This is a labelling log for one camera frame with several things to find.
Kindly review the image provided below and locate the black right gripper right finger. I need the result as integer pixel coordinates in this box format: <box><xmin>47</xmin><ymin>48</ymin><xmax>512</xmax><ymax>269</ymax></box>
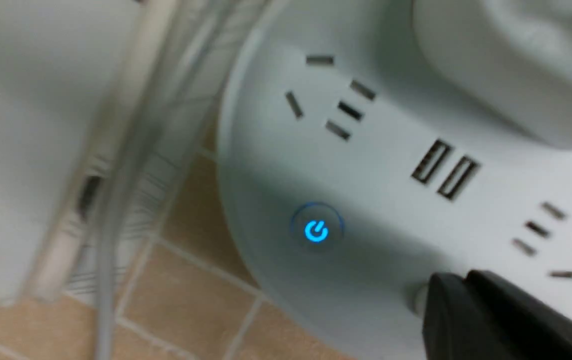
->
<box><xmin>466</xmin><ymin>270</ymin><xmax>572</xmax><ymax>360</ymax></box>

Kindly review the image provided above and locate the checkered beige tablecloth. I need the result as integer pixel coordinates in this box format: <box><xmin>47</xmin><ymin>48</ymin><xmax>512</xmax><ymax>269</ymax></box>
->
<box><xmin>0</xmin><ymin>125</ymin><xmax>345</xmax><ymax>360</ymax></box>

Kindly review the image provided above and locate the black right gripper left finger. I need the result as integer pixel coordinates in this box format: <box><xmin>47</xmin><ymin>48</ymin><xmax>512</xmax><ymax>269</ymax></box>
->
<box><xmin>422</xmin><ymin>273</ymin><xmax>516</xmax><ymax>360</ymax></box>

